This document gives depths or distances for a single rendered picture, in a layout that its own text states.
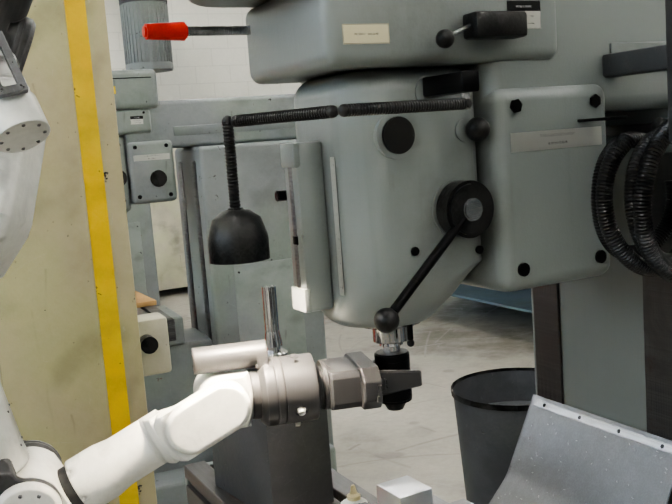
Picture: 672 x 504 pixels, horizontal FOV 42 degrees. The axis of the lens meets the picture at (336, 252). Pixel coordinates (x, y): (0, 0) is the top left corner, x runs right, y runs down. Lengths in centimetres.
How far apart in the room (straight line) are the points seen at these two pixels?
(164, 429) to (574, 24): 73
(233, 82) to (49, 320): 816
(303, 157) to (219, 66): 964
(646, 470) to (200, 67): 957
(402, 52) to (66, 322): 193
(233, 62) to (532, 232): 972
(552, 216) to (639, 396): 35
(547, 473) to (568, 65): 66
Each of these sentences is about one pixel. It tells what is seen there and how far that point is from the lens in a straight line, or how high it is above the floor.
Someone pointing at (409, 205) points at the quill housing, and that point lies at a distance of 106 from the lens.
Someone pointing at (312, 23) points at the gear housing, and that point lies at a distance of 102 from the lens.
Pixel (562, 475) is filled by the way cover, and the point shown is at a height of 100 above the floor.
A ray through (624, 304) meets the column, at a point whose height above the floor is 128.
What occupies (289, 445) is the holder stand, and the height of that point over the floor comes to 106.
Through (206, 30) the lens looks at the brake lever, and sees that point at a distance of 117.
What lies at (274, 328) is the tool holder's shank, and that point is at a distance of 148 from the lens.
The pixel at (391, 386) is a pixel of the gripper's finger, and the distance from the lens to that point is 116.
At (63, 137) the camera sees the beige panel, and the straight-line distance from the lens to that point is 276.
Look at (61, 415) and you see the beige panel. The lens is 285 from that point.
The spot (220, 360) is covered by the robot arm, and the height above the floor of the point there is 129.
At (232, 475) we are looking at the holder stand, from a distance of 161.
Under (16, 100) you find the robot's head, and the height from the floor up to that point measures 162.
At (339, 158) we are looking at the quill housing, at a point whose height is 153.
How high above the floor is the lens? 155
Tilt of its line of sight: 7 degrees down
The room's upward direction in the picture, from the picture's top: 4 degrees counter-clockwise
